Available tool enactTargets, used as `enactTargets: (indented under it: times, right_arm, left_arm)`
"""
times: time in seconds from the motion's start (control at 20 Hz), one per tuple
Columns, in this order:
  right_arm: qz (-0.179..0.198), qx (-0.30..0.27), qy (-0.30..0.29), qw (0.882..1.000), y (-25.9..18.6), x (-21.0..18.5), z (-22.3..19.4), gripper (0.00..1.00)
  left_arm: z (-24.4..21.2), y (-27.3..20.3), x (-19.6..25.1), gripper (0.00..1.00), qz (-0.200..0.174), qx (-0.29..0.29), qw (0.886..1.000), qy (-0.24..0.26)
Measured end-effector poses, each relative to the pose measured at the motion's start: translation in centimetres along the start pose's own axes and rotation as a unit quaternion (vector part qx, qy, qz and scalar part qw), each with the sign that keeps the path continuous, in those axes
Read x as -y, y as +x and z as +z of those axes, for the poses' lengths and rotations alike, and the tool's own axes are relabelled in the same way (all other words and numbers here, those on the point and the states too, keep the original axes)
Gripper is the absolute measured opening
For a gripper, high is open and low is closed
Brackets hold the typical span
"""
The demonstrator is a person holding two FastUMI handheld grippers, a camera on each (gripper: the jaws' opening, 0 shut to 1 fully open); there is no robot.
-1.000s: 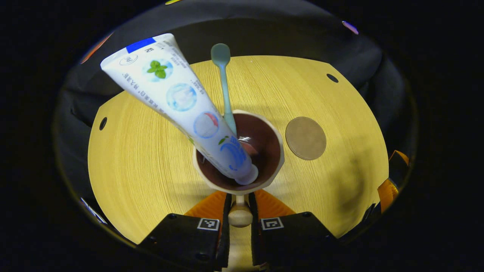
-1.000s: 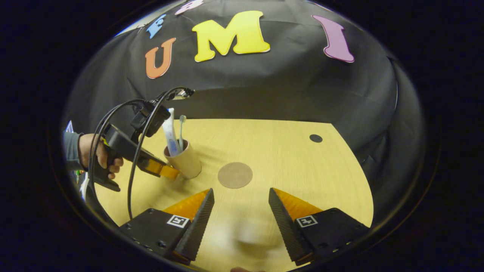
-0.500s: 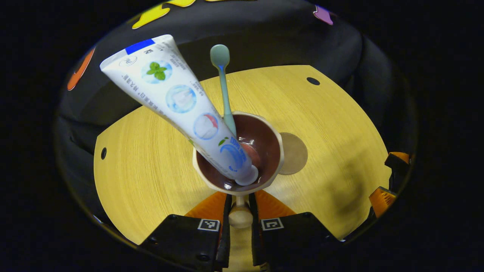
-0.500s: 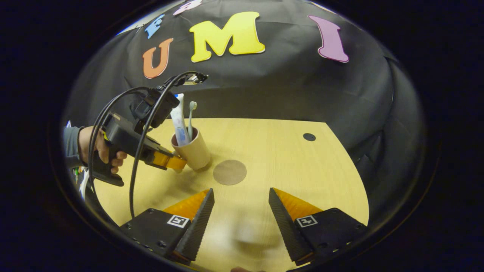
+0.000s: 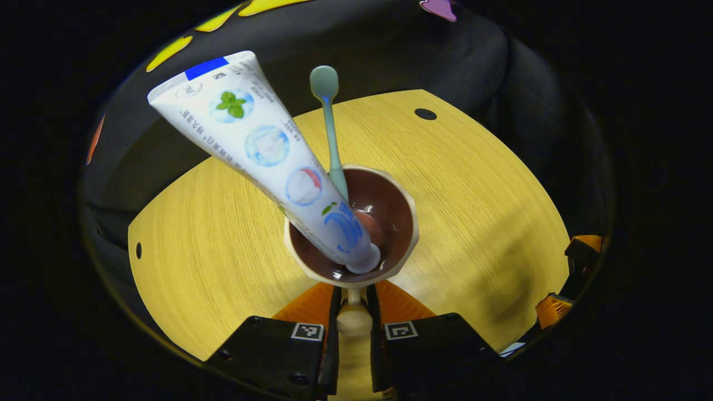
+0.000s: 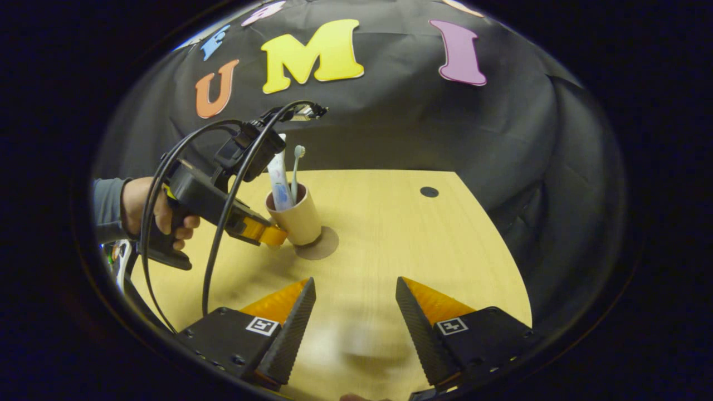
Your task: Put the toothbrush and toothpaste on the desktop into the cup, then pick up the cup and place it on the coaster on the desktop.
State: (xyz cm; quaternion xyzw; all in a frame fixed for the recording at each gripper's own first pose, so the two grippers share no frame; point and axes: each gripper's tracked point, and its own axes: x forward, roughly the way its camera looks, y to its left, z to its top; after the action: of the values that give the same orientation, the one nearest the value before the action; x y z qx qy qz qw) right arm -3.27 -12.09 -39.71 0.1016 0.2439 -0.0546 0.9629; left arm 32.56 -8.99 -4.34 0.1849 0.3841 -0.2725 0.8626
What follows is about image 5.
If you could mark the white toothpaste tube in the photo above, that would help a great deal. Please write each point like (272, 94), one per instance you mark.
(267, 145)

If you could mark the pale green toothbrush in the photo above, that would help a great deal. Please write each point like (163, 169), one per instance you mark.
(333, 128)

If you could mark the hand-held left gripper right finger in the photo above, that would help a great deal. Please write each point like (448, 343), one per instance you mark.
(377, 345)

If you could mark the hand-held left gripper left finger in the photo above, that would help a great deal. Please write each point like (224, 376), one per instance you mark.
(331, 345)

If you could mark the beige cup with brown inside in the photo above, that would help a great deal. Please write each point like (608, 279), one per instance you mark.
(390, 223)

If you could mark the black backdrop cloth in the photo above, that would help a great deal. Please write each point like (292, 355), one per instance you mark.
(390, 50)

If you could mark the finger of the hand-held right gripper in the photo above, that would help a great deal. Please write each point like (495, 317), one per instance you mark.
(582, 253)
(554, 309)

